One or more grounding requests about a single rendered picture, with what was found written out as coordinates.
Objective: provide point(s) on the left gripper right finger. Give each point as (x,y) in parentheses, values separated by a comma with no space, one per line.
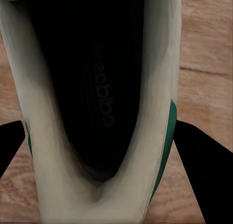
(209,167)

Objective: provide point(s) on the gym shoe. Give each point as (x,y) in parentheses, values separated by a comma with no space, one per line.
(97,83)

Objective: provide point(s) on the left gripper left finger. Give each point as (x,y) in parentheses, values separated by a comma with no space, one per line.
(12,136)

